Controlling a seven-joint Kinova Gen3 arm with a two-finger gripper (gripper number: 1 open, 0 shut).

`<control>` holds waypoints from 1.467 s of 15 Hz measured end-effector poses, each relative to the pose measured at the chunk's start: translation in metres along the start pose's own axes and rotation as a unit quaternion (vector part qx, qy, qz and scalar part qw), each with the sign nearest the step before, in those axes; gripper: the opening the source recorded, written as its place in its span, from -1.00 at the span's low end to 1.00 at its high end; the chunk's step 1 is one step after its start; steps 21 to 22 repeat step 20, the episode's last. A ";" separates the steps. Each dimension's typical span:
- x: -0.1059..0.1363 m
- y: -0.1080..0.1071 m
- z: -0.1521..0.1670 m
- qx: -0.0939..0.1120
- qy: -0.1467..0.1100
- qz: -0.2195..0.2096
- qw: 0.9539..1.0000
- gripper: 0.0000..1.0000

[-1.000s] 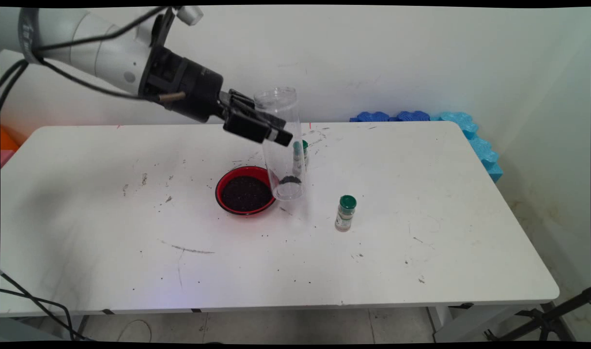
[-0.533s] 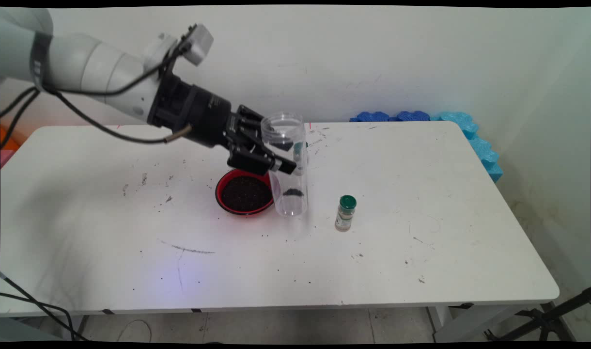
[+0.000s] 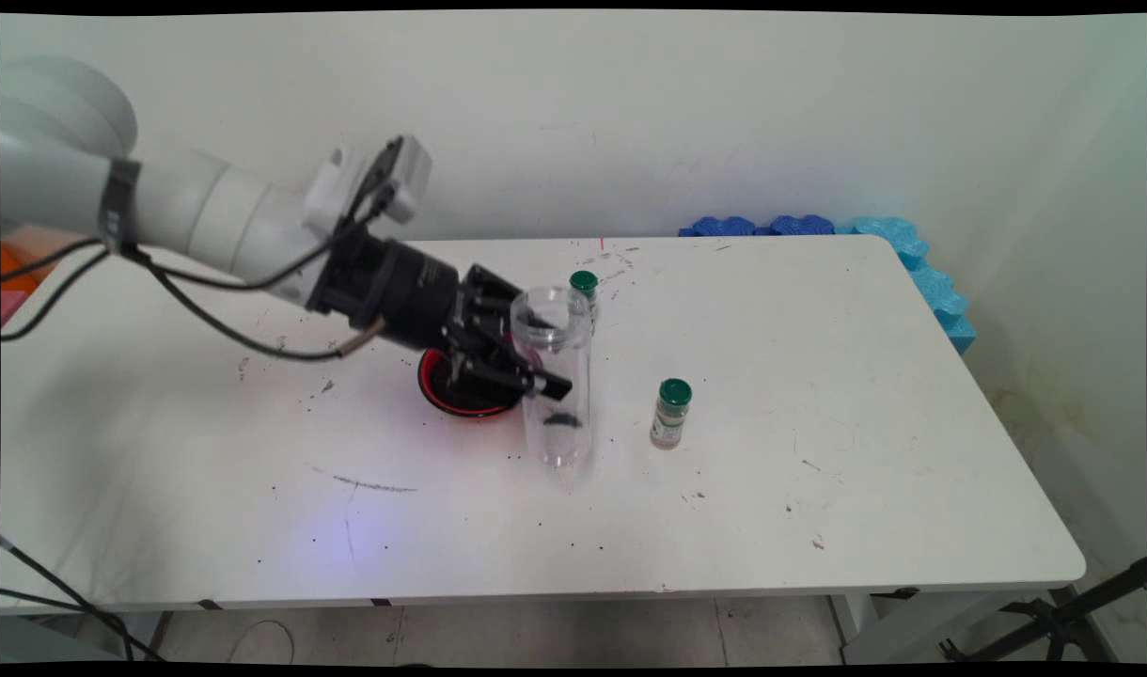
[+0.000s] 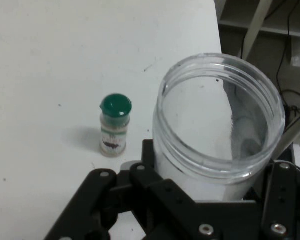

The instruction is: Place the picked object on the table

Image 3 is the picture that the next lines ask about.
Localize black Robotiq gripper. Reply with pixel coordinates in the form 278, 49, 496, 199
306, 226, 574, 401

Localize clear plastic jar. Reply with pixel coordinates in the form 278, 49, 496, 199
510, 285, 595, 471

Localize red bowl with dark seeds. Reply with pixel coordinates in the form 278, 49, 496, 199
417, 346, 527, 419

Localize green lid spice jar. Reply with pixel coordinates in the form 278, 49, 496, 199
570, 271, 599, 336
651, 378, 693, 450

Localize light blue foam mat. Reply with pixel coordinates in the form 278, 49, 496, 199
837, 216, 977, 356

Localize white table leg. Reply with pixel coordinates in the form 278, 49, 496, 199
113, 611, 175, 662

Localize orange object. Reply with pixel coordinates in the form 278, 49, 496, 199
0, 240, 57, 294

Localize black tripod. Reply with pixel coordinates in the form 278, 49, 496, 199
940, 557, 1147, 664

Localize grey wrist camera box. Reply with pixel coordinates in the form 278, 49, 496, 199
348, 134, 433, 228

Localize black camera cable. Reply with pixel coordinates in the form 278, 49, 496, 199
0, 174, 396, 291

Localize thin white cable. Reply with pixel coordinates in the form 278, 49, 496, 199
228, 619, 298, 664

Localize grey velcro strap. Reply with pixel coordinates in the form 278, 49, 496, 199
98, 158, 143, 256

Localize white table leg frame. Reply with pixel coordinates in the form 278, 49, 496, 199
829, 590, 1082, 664

